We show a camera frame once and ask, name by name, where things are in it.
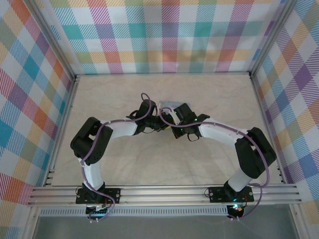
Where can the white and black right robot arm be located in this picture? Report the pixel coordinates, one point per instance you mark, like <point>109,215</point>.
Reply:
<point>224,135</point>

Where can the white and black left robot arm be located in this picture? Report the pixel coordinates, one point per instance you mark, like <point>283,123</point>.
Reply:
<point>119,128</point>

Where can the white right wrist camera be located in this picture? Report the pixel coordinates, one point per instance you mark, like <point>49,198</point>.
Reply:
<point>174,118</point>

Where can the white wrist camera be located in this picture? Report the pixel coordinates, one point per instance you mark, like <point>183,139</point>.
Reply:
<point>159,107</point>
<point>174,118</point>

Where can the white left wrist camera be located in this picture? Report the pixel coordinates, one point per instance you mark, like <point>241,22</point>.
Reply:
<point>159,107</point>

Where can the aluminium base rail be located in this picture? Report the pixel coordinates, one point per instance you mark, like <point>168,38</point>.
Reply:
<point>162,193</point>

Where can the aluminium frame side rail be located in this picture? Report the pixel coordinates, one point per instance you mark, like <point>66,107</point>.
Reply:
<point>264,119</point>
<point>64,119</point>

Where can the aluminium frame post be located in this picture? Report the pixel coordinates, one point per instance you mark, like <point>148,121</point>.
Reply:
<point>52,37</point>
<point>270,37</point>

